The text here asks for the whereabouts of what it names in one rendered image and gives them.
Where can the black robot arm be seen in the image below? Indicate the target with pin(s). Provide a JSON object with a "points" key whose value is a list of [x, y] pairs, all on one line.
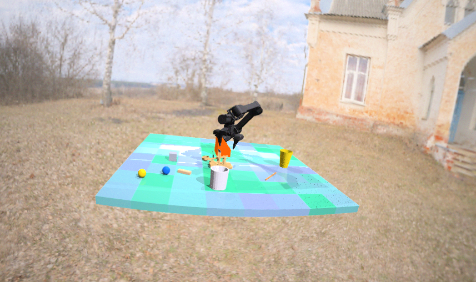
{"points": [[237, 113]]}

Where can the white cup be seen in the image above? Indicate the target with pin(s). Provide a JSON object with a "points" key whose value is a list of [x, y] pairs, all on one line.
{"points": [[219, 176]]}

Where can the yellow cup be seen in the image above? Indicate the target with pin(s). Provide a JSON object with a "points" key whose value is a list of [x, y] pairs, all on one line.
{"points": [[285, 157]]}

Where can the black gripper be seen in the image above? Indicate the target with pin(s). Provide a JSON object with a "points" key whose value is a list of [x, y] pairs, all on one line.
{"points": [[237, 137]]}

